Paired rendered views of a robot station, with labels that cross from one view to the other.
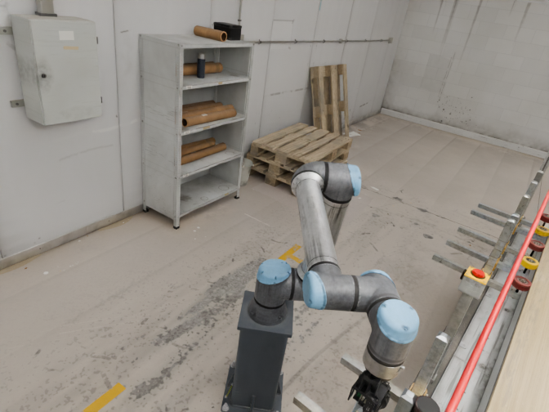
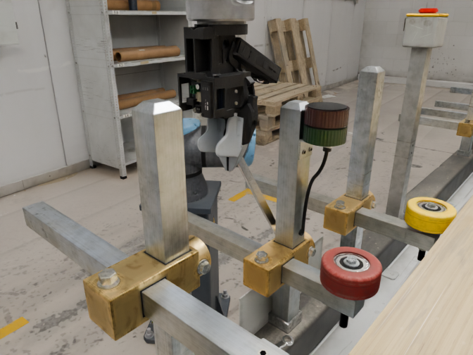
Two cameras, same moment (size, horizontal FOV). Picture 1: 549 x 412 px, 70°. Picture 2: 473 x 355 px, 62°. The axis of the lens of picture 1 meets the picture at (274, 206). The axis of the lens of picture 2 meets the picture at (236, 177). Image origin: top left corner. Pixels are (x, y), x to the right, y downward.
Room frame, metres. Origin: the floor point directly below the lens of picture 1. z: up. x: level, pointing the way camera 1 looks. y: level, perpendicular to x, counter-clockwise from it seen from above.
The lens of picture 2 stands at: (0.12, -0.39, 1.22)
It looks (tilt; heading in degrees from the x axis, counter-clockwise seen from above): 22 degrees down; 6
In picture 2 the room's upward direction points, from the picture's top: straight up
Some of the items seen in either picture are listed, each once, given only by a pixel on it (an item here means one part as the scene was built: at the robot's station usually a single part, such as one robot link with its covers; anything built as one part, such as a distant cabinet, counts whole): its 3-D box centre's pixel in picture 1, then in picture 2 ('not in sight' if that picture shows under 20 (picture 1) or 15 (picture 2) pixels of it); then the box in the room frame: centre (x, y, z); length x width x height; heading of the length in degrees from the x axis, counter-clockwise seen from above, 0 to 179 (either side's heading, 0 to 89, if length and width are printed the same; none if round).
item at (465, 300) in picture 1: (448, 337); (406, 141); (1.11, -0.71, 0.93); 0.05 x 0.04 x 0.45; 145
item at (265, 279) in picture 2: not in sight; (282, 260); (0.67, -0.41, 0.85); 0.13 x 0.06 x 0.05; 145
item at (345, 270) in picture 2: not in sight; (347, 293); (0.59, -0.50, 0.85); 0.08 x 0.08 x 0.11
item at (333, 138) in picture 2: not in sight; (324, 132); (0.67, -0.46, 1.07); 0.06 x 0.06 x 0.02
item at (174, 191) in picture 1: (197, 129); (139, 72); (3.44, 0.80, 0.78); 0.90 x 0.45 x 1.55; 150
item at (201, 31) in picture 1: (210, 33); not in sight; (3.53, 0.75, 1.59); 0.30 x 0.08 x 0.08; 60
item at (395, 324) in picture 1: (392, 331); not in sight; (0.68, -0.31, 1.31); 0.10 x 0.09 x 0.12; 7
